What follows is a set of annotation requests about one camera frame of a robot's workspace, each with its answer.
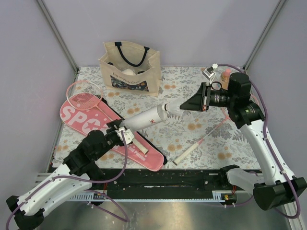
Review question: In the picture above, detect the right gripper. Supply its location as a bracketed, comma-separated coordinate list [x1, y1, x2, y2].
[180, 82, 236, 112]

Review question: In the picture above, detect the shuttlecock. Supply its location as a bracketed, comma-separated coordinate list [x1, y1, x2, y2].
[162, 100, 183, 116]

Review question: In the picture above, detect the pink racket cover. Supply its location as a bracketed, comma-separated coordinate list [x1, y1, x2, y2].
[59, 99, 167, 172]

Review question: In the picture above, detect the white shuttlecock tube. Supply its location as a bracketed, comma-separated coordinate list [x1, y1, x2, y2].
[120, 104, 167, 132]

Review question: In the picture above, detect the pink badminton racket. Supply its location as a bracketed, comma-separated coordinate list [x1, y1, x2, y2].
[166, 108, 259, 169]
[66, 80, 148, 154]

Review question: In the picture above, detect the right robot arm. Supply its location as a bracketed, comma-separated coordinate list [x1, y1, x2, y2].
[180, 72, 307, 210]

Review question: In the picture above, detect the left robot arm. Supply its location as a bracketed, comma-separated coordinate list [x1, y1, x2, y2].
[5, 120, 135, 230]

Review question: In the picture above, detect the peach lotion bottle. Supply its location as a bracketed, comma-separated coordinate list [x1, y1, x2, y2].
[220, 69, 232, 90]

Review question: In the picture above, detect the floral tablecloth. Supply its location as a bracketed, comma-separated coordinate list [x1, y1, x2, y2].
[51, 66, 271, 171]

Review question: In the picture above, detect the white item inside bag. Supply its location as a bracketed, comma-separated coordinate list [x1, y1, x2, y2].
[122, 69, 136, 76]

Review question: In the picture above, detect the beige canvas tote bag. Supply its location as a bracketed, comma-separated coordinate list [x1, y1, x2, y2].
[99, 41, 162, 96]

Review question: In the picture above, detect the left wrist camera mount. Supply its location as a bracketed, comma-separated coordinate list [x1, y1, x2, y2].
[118, 127, 135, 144]

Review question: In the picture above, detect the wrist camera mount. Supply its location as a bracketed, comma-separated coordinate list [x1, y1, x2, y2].
[118, 127, 135, 144]
[202, 63, 218, 84]

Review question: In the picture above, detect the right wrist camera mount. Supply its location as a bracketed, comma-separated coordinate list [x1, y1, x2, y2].
[202, 63, 218, 84]

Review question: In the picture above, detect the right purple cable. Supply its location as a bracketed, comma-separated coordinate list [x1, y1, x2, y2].
[215, 63, 302, 219]

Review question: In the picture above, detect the purple cable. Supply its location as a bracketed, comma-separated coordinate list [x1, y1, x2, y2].
[6, 130, 130, 228]
[215, 63, 302, 219]

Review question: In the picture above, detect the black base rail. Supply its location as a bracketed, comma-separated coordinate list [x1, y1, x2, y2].
[93, 169, 233, 201]

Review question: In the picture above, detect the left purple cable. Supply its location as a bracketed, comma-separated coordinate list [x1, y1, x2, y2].
[6, 130, 130, 228]

